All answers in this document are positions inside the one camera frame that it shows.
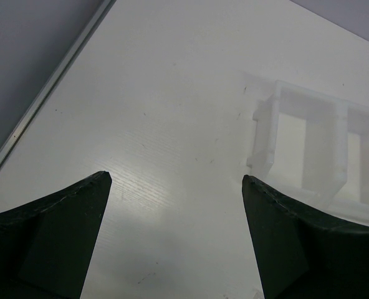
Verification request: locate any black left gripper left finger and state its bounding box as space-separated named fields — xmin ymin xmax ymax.
xmin=0 ymin=171 xmax=112 ymax=298

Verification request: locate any white three-compartment tray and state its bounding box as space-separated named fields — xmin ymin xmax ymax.
xmin=244 ymin=74 xmax=369 ymax=224

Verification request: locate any aluminium table edge rail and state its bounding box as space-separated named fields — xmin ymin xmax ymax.
xmin=0 ymin=1 xmax=113 ymax=170

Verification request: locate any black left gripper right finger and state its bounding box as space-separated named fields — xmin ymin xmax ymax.
xmin=242 ymin=175 xmax=369 ymax=298

